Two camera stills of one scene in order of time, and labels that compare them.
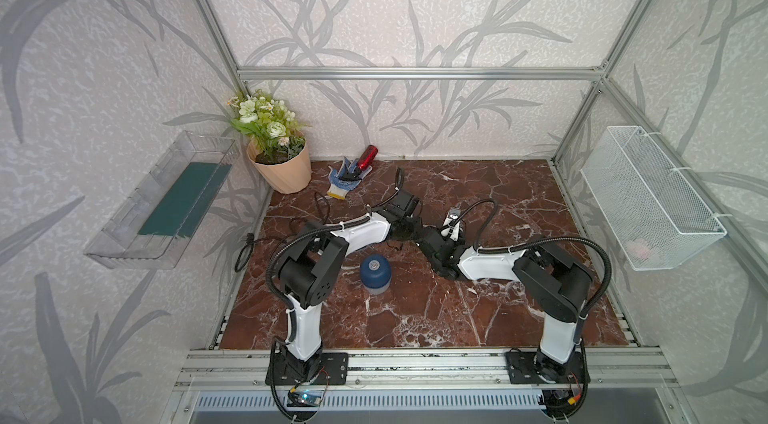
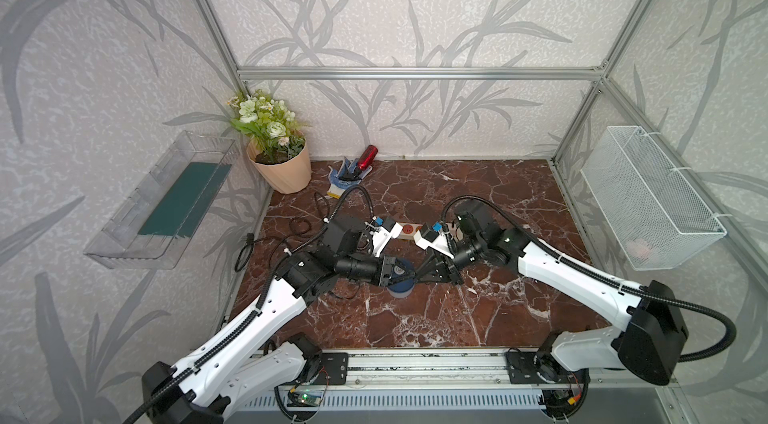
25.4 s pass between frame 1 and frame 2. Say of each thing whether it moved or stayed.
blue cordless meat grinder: moved
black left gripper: moved
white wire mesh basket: stayed
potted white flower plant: stayed
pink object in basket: stayed
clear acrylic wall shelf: stayed
